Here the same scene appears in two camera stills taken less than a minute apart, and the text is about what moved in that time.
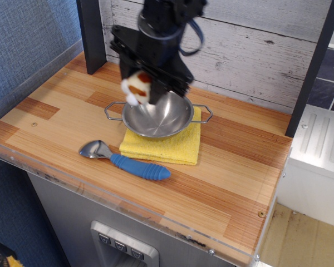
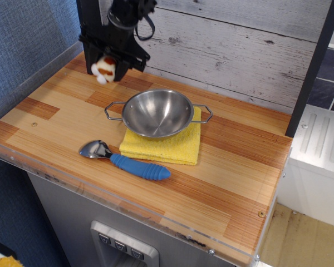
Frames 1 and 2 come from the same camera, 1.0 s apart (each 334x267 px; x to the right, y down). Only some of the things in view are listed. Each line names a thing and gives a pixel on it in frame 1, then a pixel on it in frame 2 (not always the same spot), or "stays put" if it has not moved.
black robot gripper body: (160, 58) to (117, 43)
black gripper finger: (157, 88) to (121, 67)
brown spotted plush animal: (137, 87) to (104, 69)
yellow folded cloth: (181, 147) stays put
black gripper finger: (127, 68) to (93, 54)
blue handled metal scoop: (97, 149) stays put
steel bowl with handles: (165, 118) stays put
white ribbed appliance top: (319, 139) stays put
